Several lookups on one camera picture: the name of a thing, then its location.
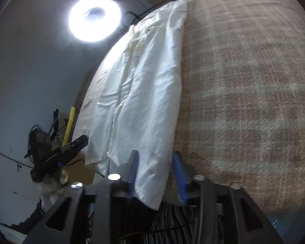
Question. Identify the person's left hand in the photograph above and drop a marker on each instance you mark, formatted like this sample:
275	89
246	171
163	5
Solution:
64	179

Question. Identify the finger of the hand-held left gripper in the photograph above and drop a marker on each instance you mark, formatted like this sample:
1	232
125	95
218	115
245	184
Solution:
77	143

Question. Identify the phone holder clip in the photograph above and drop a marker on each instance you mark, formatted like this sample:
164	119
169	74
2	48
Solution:
94	12

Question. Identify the blue floor mat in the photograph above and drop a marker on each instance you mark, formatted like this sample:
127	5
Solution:
279	223

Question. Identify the white long-sleeved shirt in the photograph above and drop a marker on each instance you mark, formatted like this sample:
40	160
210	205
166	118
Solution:
147	94

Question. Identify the beige plaid blanket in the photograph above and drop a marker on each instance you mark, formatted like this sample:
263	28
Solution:
244	81

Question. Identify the yellow strip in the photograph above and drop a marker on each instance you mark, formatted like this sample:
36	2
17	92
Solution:
70	124

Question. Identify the dark bag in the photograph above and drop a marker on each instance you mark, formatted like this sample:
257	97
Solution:
39	142

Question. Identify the person's left forearm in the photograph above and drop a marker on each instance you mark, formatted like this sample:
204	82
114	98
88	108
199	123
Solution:
49	190

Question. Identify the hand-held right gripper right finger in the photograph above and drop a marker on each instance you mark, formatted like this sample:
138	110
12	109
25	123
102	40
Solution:
179	175

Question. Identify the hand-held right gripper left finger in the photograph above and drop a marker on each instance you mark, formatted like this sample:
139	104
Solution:
133	172

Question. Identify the black folding stand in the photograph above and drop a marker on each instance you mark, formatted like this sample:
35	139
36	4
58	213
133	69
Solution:
54	124

